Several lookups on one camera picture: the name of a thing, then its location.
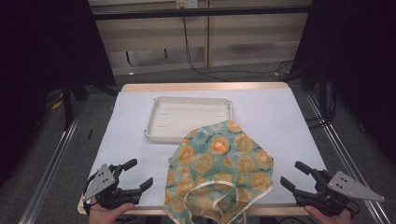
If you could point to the white wall socket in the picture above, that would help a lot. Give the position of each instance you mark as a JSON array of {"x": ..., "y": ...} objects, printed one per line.
[{"x": 186, "y": 3}]

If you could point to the black metal stand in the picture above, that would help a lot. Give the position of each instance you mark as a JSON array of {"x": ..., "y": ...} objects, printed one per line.
[{"x": 67, "y": 102}]

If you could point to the white table cover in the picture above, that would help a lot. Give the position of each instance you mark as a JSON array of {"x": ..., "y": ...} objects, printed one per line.
[{"x": 130, "y": 124}]

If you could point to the person's left hand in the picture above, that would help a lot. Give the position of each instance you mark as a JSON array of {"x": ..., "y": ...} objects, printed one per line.
[{"x": 107, "y": 214}]

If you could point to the wooden table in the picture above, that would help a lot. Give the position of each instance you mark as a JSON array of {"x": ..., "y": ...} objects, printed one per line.
[{"x": 202, "y": 86}]

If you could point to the metal floor rail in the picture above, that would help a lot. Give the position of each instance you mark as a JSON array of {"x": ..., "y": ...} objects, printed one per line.
[
  {"x": 348, "y": 161},
  {"x": 49, "y": 174}
]

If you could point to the orange-slice print fabric bag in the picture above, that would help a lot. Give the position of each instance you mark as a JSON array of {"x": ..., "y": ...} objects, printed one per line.
[{"x": 218, "y": 161}]

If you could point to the small black floor object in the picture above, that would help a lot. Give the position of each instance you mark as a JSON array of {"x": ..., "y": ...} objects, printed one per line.
[{"x": 90, "y": 133}]

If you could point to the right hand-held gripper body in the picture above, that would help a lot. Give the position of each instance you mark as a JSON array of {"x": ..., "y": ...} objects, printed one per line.
[{"x": 339, "y": 189}]

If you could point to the black curtain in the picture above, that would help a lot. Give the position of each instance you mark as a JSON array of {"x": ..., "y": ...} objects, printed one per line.
[
  {"x": 358, "y": 62},
  {"x": 37, "y": 62}
]

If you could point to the person's right hand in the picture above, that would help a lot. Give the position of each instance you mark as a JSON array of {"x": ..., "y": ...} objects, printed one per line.
[{"x": 327, "y": 218}]

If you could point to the white plastic tray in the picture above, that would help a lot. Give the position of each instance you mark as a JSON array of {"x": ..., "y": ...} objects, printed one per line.
[{"x": 186, "y": 115}]

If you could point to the black horizontal bar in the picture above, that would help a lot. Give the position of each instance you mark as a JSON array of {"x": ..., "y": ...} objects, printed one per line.
[{"x": 202, "y": 12}]

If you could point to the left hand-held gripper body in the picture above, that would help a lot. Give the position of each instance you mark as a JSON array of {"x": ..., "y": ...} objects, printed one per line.
[{"x": 104, "y": 183}]

